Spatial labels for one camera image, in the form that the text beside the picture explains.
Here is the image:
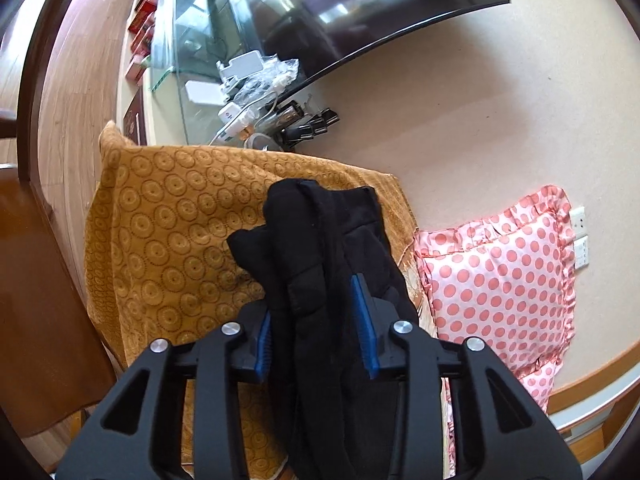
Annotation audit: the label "black pants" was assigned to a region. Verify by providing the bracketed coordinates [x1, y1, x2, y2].
[228, 179, 418, 479]

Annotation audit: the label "wooden chair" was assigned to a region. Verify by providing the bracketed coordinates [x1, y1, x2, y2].
[0, 109, 120, 441]

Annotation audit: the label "left polka dot pillow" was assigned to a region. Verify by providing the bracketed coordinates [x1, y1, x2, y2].
[413, 185, 576, 408]

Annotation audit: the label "mustard circle patterned blanket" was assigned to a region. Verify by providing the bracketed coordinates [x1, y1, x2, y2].
[85, 125, 416, 479]

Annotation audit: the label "white power adapter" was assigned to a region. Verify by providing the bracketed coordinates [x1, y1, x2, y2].
[218, 102, 258, 136]

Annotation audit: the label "glass side table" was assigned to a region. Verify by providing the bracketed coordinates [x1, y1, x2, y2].
[142, 0, 307, 145]

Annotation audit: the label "wooden door frame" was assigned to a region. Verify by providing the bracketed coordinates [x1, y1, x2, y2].
[548, 344, 639, 476]

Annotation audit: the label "wall power socket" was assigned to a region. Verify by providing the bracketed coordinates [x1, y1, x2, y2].
[570, 206, 589, 270]

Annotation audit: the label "wall mounted television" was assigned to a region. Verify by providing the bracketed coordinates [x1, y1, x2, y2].
[229, 0, 510, 96]

